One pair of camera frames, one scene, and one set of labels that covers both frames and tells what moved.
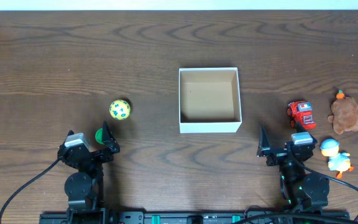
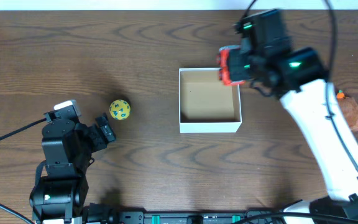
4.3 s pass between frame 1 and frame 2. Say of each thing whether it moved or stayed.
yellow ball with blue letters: stayed
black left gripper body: moved
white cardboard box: stayed
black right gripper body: moved
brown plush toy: stayed
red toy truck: moved
